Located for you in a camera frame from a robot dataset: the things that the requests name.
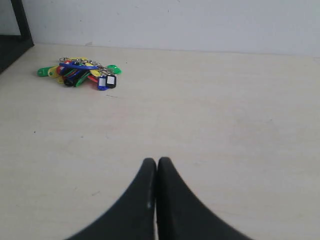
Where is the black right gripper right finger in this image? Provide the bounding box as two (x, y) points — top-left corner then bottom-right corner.
(156, 157), (250, 240)

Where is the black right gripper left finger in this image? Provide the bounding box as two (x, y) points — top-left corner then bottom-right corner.
(69, 158), (157, 240)

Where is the colourful key tag bunch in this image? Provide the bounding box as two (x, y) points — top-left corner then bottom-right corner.
(36, 57), (122, 91)

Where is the black two-tier metal rack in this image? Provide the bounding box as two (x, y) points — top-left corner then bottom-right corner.
(0, 0), (34, 72)

